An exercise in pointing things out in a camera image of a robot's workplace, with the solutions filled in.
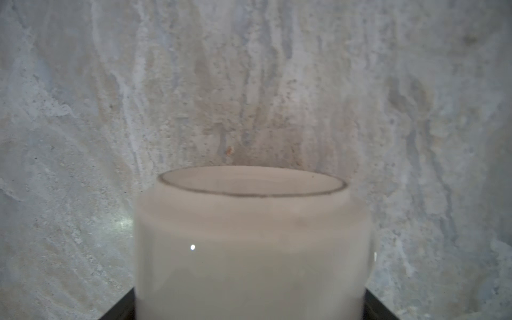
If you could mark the white mug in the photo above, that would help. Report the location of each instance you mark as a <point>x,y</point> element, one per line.
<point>247,242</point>

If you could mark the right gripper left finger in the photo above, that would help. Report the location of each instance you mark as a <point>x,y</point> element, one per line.
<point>124,309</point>

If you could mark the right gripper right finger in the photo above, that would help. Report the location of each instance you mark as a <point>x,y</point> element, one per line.
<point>374,309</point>

